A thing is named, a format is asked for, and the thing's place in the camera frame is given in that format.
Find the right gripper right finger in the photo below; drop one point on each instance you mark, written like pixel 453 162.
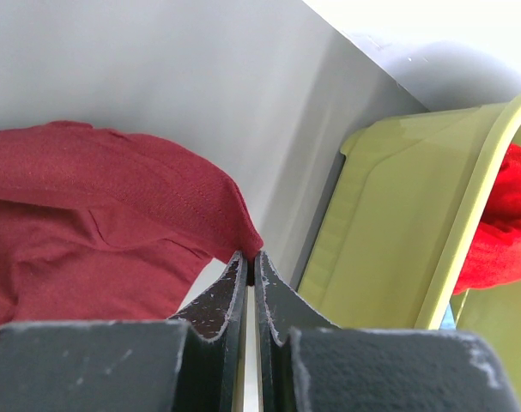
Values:
pixel 307 363

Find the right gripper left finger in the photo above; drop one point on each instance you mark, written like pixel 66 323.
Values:
pixel 188 362

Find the dark red t shirt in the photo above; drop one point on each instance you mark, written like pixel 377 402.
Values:
pixel 104 225

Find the green plastic bin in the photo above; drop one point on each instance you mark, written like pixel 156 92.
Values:
pixel 400 222

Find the bright red t shirt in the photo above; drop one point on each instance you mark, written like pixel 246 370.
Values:
pixel 494 257

